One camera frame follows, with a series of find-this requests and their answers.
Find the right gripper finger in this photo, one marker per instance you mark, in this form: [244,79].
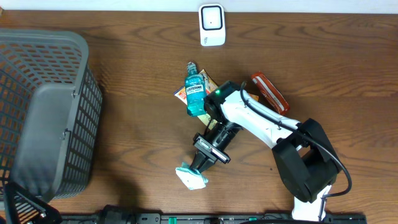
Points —
[206,164]
[198,161]

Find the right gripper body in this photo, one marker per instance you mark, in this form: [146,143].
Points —
[217,140]

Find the light blue wipes packet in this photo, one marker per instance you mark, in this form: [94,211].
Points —
[191,178]

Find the cream snack bag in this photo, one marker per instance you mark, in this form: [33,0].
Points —
[210,86]

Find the blue mouthwash bottle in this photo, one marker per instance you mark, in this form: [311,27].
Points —
[195,91]

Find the red snack bar wrapper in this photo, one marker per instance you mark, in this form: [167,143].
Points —
[271,93]

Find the small orange packet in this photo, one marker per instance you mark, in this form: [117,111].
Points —
[254,97]

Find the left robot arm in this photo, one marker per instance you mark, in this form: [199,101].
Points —
[22,207]

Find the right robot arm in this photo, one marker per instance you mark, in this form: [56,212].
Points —
[306,161]

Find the white barcode scanner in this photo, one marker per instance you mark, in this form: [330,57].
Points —
[212,25]

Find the grey plastic shopping basket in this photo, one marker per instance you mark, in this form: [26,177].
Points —
[50,112]

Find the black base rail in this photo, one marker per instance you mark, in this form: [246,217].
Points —
[155,218]

